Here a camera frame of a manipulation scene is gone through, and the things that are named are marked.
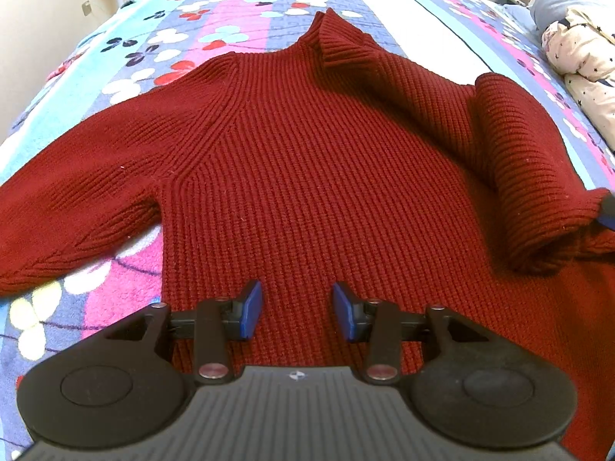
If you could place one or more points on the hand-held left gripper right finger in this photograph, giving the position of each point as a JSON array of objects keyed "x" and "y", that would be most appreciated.
[{"x": 343, "y": 309}]

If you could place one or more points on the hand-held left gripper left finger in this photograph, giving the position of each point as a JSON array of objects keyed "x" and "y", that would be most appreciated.
[{"x": 252, "y": 309}]

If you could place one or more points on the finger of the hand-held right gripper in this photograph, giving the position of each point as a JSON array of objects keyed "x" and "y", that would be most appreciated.
[{"x": 608, "y": 216}]

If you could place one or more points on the red knitted sweater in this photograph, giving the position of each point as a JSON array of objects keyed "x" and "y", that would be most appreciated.
[{"x": 307, "y": 177}]

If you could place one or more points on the star print beige quilt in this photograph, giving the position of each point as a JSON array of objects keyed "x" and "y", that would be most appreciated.
[{"x": 584, "y": 53}]

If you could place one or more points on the light blue pillow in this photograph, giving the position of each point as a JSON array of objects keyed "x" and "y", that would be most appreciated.
[{"x": 562, "y": 2}]

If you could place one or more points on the floral striped blanket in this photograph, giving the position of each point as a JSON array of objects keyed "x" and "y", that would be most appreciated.
[{"x": 202, "y": 19}]

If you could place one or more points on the wall socket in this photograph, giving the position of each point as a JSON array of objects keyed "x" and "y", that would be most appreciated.
[{"x": 86, "y": 7}]

